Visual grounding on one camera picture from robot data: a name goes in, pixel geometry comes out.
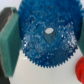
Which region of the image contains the gripper left finger with green pad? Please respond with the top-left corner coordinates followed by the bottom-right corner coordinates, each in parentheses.
top-left (0, 7), bottom-right (22, 76)

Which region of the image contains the red gear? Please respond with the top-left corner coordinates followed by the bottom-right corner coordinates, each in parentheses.
top-left (74, 56), bottom-right (84, 76)

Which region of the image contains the gripper right finger with green pad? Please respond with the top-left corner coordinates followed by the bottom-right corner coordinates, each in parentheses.
top-left (77, 23), bottom-right (84, 54)

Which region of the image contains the large blue gear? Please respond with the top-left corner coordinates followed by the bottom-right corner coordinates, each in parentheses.
top-left (18, 0), bottom-right (83, 67)

